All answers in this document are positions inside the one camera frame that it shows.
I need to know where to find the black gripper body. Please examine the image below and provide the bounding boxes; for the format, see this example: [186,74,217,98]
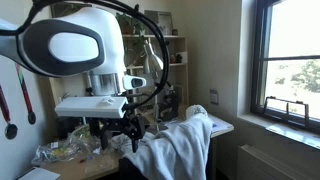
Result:
[89,115,145,140]

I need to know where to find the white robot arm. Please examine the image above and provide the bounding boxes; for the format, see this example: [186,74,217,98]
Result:
[0,7,146,150]

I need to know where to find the grey towel on chair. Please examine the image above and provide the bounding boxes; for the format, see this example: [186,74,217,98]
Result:
[123,105,214,180]

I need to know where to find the silver desk lamp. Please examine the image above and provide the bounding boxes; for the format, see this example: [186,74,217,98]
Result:
[143,40,166,133]

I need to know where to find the white papers on desk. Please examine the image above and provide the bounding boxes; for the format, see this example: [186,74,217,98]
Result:
[166,113,235,138]

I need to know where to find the crumpled grey cloth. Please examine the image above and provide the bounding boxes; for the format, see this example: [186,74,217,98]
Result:
[111,132,155,154]

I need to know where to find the clear plastic bag of snacks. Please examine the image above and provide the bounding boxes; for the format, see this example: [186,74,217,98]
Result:
[31,125,114,166]

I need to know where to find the black cylinder speaker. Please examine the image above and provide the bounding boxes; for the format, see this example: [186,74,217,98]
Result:
[57,117,79,139]

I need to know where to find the wooden bookshelf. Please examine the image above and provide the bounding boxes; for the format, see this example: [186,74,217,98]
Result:
[49,35,189,114]

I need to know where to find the red ribbon medal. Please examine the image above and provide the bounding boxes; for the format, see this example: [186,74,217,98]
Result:
[15,63,36,125]

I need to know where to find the white paper sheet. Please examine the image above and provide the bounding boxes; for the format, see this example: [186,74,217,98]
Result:
[16,167,60,180]

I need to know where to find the dark ribbon medal left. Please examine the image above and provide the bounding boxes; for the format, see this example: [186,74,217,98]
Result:
[0,85,18,140]

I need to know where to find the green potted plant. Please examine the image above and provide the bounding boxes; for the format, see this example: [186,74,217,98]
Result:
[114,11,149,68]

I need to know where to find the framed picture on shelf top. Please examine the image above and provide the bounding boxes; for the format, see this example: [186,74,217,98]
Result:
[144,10,173,35]

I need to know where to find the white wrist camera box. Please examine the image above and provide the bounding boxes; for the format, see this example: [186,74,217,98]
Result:
[55,96,128,119]

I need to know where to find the wall thermostat panel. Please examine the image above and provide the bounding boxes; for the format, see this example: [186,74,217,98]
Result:
[210,89,219,105]

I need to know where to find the white wall radiator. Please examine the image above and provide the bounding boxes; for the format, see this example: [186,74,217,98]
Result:
[236,144,319,180]

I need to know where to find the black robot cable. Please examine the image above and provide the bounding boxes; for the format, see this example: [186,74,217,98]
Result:
[0,0,170,111]

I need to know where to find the black window frame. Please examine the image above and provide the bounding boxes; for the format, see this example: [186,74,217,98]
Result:
[250,0,320,133]

